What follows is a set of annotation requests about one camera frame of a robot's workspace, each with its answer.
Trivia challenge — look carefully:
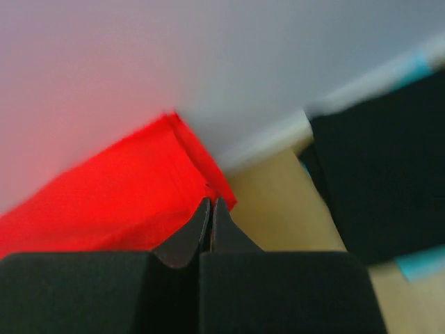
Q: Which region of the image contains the black folded t shirt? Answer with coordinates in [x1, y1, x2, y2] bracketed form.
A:
[298, 71, 445, 266]

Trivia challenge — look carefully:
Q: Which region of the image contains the red t shirt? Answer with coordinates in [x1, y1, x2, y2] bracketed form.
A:
[1, 113, 236, 256]

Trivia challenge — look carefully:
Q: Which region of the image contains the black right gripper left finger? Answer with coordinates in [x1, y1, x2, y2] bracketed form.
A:
[1, 199, 211, 333]

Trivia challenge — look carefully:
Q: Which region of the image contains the cyan folded t shirt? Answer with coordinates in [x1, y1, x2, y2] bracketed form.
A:
[300, 48, 445, 283]

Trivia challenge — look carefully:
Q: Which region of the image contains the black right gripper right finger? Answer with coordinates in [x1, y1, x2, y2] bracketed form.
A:
[199, 198, 387, 333]

